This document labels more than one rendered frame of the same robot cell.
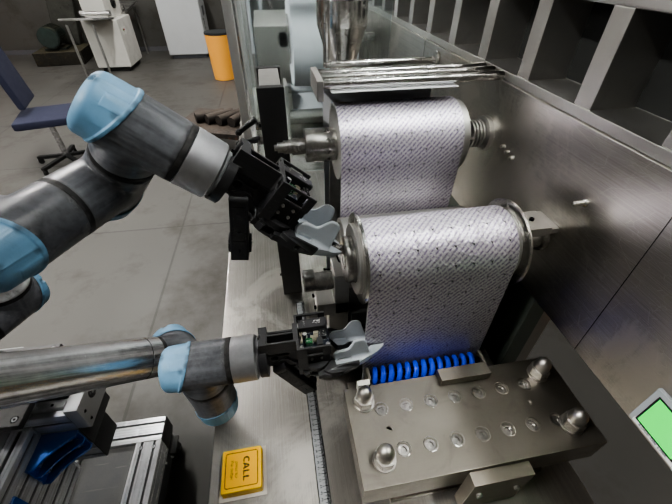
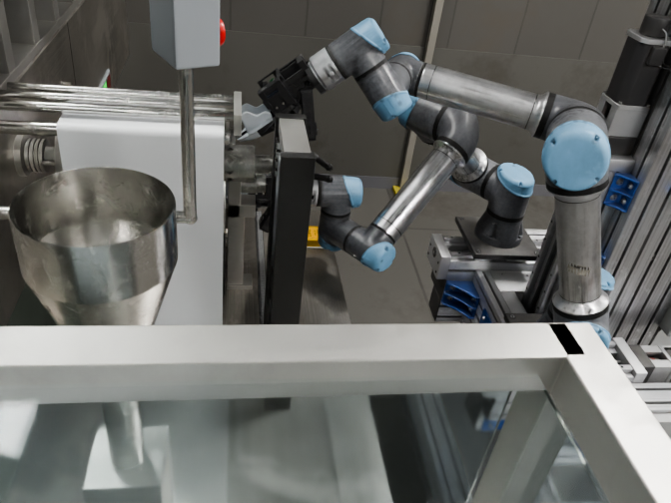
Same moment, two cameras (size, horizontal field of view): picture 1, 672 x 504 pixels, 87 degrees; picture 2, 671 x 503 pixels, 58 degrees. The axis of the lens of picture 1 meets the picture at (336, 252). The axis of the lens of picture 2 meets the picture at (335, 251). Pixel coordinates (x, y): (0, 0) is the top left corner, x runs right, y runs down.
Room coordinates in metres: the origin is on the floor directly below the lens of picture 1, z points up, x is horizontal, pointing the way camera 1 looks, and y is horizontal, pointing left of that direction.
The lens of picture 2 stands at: (1.62, 0.18, 1.83)
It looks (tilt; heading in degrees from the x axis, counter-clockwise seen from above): 34 degrees down; 178
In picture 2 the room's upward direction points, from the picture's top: 8 degrees clockwise
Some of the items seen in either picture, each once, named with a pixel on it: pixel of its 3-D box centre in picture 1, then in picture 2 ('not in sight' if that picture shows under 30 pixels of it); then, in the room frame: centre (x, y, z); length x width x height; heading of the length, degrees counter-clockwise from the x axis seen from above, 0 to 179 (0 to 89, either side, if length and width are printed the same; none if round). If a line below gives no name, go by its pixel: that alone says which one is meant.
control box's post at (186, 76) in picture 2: (325, 16); (188, 144); (0.98, 0.02, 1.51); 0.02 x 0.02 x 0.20
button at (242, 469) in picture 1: (242, 471); (311, 236); (0.23, 0.17, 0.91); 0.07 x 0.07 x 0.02; 10
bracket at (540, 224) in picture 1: (533, 222); not in sight; (0.48, -0.33, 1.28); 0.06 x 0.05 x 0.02; 100
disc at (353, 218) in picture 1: (357, 258); not in sight; (0.43, -0.03, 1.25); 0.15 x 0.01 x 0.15; 10
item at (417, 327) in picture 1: (429, 330); not in sight; (0.39, -0.17, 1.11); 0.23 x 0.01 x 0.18; 100
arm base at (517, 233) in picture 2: not in sight; (501, 222); (-0.04, 0.76, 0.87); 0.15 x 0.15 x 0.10
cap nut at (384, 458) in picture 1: (385, 454); not in sight; (0.21, -0.07, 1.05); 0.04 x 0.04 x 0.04
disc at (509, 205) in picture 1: (502, 241); not in sight; (0.47, -0.28, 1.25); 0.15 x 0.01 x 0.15; 10
